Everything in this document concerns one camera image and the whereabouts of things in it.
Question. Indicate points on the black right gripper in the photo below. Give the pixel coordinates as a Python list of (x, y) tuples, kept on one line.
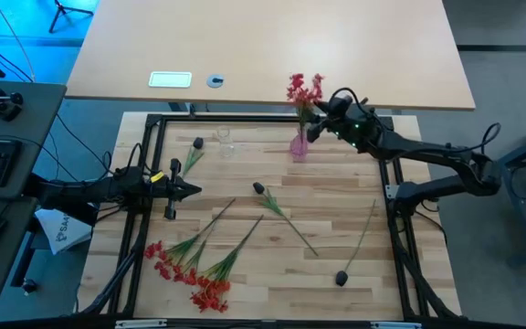
[(356, 128)]

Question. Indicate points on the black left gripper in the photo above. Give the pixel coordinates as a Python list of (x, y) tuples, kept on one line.
[(174, 192)]

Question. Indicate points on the red artificial flower spray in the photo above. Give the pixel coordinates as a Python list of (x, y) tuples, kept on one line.
[(297, 84), (150, 251), (166, 272), (213, 292)]

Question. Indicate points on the black artificial tulip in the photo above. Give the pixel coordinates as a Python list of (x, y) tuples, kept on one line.
[(258, 187), (341, 278), (197, 143)]

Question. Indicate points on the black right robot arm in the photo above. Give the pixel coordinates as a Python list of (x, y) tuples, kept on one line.
[(427, 151)]

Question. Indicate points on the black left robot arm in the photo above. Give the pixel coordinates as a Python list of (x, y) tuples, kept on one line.
[(85, 189)]

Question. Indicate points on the pink glass vase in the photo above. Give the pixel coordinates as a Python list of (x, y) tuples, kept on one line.
[(299, 148)]

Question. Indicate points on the clear glass vase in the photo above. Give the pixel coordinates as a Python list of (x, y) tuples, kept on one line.
[(226, 146)]

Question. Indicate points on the yellow tag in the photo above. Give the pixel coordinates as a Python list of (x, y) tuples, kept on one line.
[(157, 177)]

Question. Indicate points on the large light wooden desk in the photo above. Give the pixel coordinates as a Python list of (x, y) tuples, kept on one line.
[(267, 41)]

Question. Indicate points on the white rectangular cover plate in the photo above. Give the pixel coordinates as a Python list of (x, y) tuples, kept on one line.
[(170, 79)]

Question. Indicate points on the white printed bag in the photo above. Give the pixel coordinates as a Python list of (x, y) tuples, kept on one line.
[(64, 230)]

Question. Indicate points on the silver hinge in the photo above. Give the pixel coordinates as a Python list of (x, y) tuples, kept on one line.
[(395, 325), (140, 324)]

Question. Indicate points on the dark grey side desk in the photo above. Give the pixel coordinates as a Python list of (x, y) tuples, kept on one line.
[(25, 109)]

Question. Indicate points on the black tripod legs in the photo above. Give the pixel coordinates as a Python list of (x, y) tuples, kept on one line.
[(62, 9)]

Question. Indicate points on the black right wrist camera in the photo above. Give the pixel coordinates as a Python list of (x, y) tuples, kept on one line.
[(341, 104)]

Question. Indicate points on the black aluminium frame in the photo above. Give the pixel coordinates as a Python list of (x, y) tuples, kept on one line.
[(158, 137)]

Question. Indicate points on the silver corner bracket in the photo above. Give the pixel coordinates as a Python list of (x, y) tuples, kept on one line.
[(391, 191)]

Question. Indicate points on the black clamp mount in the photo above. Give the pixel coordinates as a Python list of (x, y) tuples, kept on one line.
[(0, 102)]

